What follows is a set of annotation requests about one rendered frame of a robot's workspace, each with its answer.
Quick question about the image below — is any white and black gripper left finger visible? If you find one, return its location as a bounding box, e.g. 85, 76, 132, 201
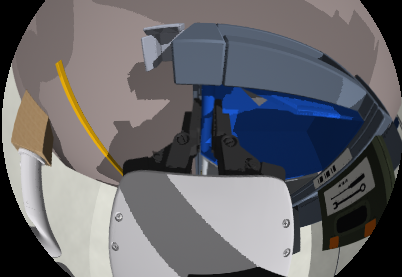
123, 98, 202, 176

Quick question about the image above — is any yellow vertical bar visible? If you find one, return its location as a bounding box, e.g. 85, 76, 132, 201
55, 60, 123, 176

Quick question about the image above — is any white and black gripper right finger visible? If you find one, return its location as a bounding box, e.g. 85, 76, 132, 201
211, 99, 286, 182

